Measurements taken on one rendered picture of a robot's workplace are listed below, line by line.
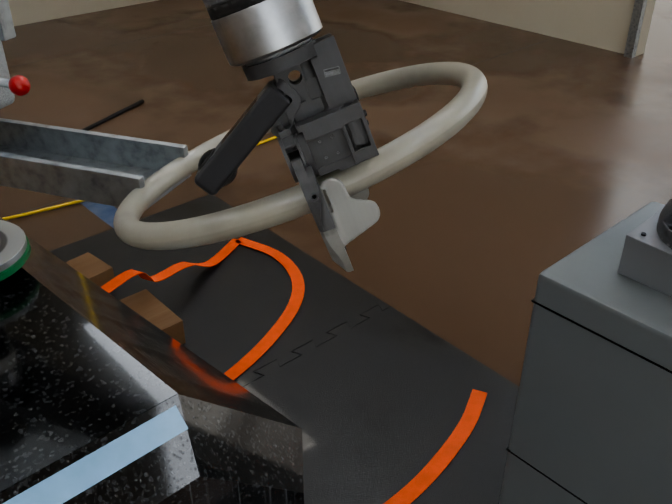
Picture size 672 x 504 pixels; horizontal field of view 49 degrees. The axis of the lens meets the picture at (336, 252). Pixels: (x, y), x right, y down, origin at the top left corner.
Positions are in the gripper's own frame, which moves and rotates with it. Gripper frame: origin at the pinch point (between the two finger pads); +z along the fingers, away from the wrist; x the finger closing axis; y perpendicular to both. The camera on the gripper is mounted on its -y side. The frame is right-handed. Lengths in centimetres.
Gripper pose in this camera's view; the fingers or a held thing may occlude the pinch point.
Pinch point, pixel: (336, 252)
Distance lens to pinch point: 73.5
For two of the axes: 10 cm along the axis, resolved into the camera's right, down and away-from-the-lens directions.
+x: -1.0, -3.5, 9.3
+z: 3.6, 8.6, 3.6
